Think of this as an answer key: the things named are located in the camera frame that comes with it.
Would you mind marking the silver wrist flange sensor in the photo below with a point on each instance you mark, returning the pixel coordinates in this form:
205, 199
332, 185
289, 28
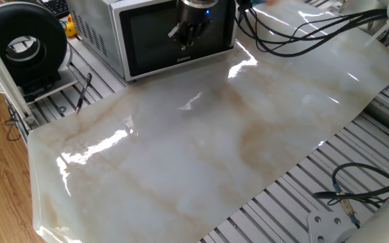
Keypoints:
198, 2

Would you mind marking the glossy marble pattern sheet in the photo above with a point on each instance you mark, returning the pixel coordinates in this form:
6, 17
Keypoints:
187, 152

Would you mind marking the black pen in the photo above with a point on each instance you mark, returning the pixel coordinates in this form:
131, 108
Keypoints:
83, 91

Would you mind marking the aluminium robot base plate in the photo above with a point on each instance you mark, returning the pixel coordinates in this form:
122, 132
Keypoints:
326, 226

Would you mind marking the aluminium frame strut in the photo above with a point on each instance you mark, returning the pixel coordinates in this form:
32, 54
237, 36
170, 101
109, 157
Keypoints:
2, 77

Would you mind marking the metal corner bracket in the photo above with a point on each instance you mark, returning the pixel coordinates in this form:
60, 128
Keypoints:
32, 123

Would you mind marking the silver microwave body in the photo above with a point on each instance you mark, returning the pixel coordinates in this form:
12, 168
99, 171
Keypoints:
90, 27

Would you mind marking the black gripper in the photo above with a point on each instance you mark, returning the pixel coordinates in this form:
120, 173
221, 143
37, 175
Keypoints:
194, 15

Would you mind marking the black keyboard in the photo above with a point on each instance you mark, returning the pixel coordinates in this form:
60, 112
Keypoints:
56, 7

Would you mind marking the yellow rubber duck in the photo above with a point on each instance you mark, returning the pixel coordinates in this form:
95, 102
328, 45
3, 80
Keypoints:
69, 28

